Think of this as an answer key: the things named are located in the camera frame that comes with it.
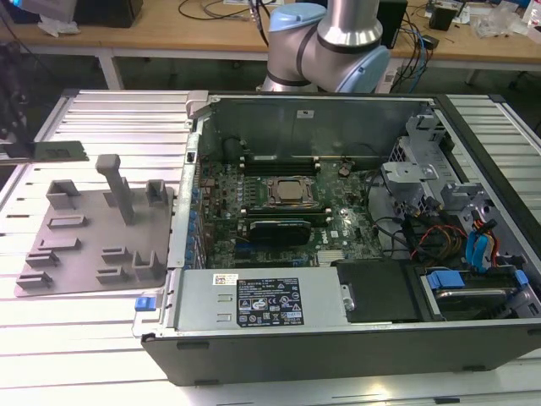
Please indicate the green RAM stick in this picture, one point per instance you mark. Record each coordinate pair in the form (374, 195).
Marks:
(59, 151)
(279, 157)

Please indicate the black RAM slot bank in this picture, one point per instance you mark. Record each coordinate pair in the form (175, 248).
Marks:
(283, 215)
(281, 168)

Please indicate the white crumpled paper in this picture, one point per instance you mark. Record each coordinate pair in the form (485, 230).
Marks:
(57, 27)

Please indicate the black monitor base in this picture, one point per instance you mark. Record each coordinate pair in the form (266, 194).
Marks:
(105, 12)

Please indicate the grey parts rack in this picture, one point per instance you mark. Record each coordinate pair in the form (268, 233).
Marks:
(97, 237)

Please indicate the wooden desk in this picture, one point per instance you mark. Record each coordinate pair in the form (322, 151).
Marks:
(169, 34)

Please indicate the white case corner clip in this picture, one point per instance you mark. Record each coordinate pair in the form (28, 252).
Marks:
(196, 103)

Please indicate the blue case latch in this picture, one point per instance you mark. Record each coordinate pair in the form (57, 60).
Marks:
(143, 304)

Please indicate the grey power supply unit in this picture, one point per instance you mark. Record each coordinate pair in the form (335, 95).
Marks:
(198, 300)

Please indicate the silver CPU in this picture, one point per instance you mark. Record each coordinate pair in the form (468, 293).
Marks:
(291, 189)

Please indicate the black graphics card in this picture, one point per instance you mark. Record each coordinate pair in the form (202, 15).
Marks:
(279, 232)

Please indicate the round coin battery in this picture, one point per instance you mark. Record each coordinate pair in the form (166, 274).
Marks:
(345, 167)

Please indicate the green motherboard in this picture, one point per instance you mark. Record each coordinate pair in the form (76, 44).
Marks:
(351, 211)

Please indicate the black upright box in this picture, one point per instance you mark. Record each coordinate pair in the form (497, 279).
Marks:
(395, 21)

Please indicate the metal drive cage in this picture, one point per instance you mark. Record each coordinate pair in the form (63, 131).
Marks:
(406, 173)

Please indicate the black plastic shroud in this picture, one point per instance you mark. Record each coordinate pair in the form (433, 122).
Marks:
(376, 287)

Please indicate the black open PC case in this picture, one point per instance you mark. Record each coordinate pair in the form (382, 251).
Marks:
(338, 359)

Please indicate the black power adapter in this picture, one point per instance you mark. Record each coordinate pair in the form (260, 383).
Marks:
(431, 42)

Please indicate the small black box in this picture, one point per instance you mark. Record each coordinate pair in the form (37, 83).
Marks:
(441, 19)

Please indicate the hard disk in blue carrier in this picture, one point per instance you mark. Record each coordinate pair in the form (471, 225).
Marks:
(448, 282)

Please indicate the clear plastic bags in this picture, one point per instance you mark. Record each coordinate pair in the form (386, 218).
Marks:
(498, 23)

